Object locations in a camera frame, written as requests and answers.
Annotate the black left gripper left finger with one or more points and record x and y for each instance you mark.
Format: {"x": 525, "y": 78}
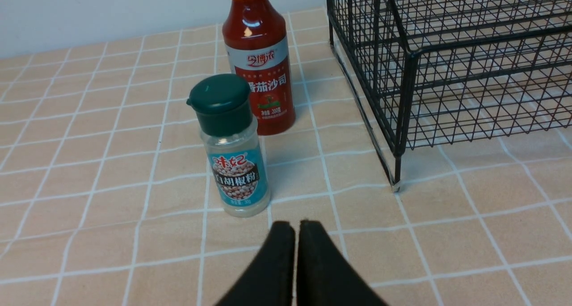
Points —
{"x": 268, "y": 279}

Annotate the pepper shaker green cap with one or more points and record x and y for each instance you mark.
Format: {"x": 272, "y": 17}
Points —
{"x": 228, "y": 130}

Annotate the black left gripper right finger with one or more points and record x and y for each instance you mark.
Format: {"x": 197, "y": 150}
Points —
{"x": 324, "y": 277}

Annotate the black wire mesh shelf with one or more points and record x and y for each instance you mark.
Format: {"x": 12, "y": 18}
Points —
{"x": 433, "y": 72}

